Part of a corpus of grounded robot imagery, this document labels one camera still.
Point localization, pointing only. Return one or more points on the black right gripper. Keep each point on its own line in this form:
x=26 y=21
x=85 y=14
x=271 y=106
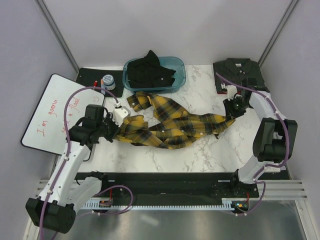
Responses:
x=230 y=112

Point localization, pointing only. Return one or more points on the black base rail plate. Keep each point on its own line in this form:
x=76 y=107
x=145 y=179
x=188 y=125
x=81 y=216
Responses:
x=175 y=189

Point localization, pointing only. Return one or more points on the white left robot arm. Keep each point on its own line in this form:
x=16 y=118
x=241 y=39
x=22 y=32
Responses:
x=56 y=206

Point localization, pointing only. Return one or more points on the black shirt in bin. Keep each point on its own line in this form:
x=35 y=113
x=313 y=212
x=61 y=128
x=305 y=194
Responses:
x=147 y=72

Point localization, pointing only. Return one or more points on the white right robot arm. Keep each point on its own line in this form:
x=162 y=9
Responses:
x=275 y=138

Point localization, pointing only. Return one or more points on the yellow plaid long sleeve shirt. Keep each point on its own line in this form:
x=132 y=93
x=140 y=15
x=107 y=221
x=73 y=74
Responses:
x=177 y=127

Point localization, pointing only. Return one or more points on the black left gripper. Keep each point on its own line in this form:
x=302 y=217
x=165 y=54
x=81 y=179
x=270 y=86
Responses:
x=109 y=118

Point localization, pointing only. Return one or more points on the blue orange eraser stick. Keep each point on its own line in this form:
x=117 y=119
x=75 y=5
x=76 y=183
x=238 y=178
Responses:
x=102 y=83

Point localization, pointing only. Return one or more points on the light blue cable duct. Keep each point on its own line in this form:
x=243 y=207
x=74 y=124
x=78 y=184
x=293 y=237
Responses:
x=99 y=205

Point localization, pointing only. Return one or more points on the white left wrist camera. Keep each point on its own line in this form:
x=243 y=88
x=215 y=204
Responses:
x=119 y=114

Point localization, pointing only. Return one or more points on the teal plastic bin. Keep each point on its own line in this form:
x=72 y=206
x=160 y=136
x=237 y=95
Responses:
x=170 y=62

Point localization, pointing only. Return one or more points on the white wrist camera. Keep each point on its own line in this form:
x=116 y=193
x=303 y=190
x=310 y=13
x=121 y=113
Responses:
x=231 y=91
x=119 y=114

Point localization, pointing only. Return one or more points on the small blue white jar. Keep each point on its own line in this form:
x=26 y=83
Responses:
x=109 y=82

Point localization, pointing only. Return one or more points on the aluminium frame rail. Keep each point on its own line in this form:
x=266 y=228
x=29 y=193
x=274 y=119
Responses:
x=275 y=190

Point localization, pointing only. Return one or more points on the black mat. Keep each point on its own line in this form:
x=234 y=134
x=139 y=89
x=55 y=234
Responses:
x=88 y=76

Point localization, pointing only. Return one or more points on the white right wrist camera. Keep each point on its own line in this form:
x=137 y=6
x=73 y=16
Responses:
x=231 y=91

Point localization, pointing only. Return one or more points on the folded dark striped shirt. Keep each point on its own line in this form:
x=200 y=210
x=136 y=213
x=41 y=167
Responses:
x=240 y=71

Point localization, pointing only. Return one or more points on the white dry-erase board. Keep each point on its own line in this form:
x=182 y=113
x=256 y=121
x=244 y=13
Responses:
x=45 y=130

